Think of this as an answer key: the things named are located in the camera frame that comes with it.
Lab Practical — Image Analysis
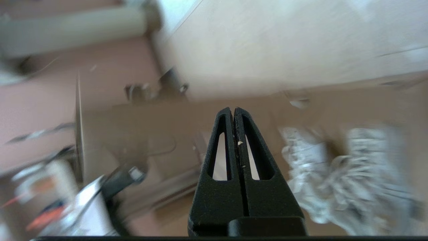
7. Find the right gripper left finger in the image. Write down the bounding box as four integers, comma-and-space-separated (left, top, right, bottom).
188, 107, 248, 236

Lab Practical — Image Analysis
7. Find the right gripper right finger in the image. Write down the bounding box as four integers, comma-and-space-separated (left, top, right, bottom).
233, 106, 305, 218

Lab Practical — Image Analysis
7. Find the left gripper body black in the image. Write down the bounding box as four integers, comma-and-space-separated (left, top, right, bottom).
100, 164, 135, 202

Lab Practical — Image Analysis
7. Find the brown cardboard shoe box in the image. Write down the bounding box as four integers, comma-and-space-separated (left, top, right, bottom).
74, 72, 428, 237

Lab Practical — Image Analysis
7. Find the white mesh sneaker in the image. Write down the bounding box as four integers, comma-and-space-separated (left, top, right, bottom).
319, 127, 423, 236

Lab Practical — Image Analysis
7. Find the white plastic jug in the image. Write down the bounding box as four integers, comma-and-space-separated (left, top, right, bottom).
12, 160, 78, 203

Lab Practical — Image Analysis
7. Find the orange bottle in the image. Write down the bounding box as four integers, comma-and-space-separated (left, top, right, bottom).
26, 204, 69, 232

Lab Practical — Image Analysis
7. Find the wooden shelf cabinet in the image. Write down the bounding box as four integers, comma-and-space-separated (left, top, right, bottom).
0, 144, 84, 237

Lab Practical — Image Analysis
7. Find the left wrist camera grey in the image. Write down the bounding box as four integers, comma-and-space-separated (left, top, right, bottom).
129, 166, 147, 184

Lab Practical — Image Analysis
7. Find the white ribbed duct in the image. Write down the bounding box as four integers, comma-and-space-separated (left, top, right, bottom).
0, 6, 149, 58

